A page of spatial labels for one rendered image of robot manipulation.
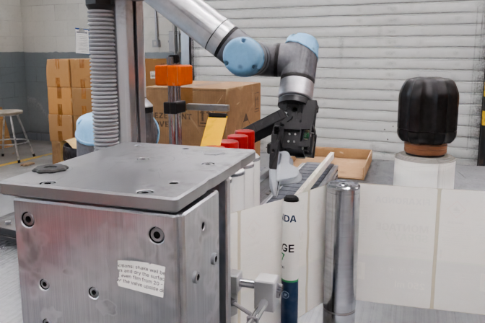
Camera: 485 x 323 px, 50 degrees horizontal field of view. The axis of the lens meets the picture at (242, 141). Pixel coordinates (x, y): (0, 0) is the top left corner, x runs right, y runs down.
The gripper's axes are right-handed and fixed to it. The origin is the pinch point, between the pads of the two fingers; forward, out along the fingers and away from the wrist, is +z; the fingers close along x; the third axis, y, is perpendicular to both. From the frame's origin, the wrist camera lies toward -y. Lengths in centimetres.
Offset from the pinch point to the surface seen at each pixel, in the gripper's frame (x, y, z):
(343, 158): 78, 4, -33
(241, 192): -29.8, 3.3, 8.3
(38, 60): 409, -453, -254
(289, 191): 19.4, -0.7, -5.0
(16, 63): 403, -481, -245
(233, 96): 18.5, -19.2, -29.4
